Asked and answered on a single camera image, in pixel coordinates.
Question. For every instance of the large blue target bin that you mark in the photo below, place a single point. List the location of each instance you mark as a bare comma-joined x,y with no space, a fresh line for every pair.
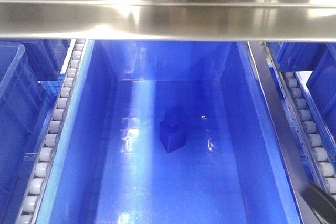
111,167

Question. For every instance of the blue bin at right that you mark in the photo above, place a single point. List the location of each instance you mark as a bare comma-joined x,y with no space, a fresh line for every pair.
319,59

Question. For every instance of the blue plastic block part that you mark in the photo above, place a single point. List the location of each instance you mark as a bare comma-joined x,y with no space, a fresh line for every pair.
173,131

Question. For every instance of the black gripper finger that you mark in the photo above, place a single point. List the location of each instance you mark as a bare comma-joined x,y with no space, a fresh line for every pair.
321,203

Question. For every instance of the blue bin at left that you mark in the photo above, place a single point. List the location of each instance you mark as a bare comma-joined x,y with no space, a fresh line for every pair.
22,99

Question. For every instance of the steel shelf beam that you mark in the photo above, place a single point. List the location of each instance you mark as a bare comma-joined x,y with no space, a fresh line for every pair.
237,20

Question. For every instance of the right roller track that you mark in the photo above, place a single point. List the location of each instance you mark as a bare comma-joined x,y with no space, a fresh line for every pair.
315,139

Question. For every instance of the roller track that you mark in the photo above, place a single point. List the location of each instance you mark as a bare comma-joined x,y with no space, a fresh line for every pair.
43,164
315,139

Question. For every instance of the left roller track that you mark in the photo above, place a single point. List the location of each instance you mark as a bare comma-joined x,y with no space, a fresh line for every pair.
43,164

